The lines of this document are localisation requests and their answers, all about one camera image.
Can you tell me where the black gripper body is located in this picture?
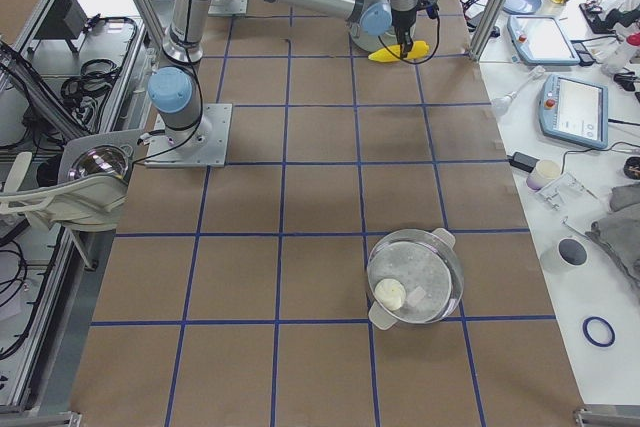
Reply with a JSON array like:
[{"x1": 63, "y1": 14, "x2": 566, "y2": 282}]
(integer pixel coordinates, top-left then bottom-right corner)
[{"x1": 392, "y1": 8, "x2": 415, "y2": 40}]

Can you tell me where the yellow corn cob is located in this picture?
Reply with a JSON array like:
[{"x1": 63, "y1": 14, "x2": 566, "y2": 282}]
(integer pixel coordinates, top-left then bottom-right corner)
[{"x1": 368, "y1": 41, "x2": 430, "y2": 63}]

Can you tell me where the pale green electric pot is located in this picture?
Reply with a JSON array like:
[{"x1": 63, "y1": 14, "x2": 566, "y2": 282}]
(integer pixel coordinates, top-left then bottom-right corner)
[{"x1": 366, "y1": 228, "x2": 465, "y2": 331}]

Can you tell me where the glass pot lid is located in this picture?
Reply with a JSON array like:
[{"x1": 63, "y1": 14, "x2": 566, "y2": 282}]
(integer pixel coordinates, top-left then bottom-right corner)
[{"x1": 367, "y1": 229, "x2": 461, "y2": 324}]

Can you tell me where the blue plate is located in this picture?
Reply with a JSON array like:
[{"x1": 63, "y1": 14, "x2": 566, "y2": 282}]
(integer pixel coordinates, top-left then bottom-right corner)
[{"x1": 502, "y1": 0, "x2": 542, "y2": 15}]

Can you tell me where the blue teach pendant far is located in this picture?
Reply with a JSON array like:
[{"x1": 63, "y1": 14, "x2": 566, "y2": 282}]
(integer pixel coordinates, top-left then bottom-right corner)
[{"x1": 507, "y1": 15, "x2": 580, "y2": 66}]

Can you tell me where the blue teach pendant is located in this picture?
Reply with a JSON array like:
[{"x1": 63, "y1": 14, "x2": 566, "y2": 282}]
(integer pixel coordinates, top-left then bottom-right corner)
[
  {"x1": 507, "y1": 15, "x2": 580, "y2": 66},
  {"x1": 538, "y1": 74, "x2": 609, "y2": 150}
]

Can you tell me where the black power adapter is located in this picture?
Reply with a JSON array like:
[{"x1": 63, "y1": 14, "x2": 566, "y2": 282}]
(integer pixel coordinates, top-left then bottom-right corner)
[{"x1": 508, "y1": 152, "x2": 539, "y2": 173}]

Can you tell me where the blue teach pendant near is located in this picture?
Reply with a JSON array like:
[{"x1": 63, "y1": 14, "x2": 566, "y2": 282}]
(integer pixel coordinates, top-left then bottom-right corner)
[{"x1": 538, "y1": 74, "x2": 609, "y2": 150}]

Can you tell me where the white cup dark inside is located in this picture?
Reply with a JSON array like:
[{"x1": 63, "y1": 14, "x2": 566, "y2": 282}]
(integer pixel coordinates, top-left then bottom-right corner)
[{"x1": 540, "y1": 237, "x2": 588, "y2": 274}]

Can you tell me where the grey cloth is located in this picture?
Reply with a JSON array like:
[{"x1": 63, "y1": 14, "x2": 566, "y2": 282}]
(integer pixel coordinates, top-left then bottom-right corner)
[{"x1": 586, "y1": 184, "x2": 639, "y2": 293}]

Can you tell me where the steel bowl lid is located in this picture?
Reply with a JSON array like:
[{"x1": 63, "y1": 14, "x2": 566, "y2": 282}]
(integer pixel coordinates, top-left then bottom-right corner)
[{"x1": 67, "y1": 144, "x2": 130, "y2": 181}]

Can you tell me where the steel robot base plate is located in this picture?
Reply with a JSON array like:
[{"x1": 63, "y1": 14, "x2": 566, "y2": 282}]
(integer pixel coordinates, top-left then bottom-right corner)
[{"x1": 143, "y1": 103, "x2": 233, "y2": 168}]

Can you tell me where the blue tape ring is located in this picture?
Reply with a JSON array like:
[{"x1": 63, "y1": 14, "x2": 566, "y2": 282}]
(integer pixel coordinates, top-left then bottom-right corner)
[{"x1": 582, "y1": 316, "x2": 616, "y2": 348}]

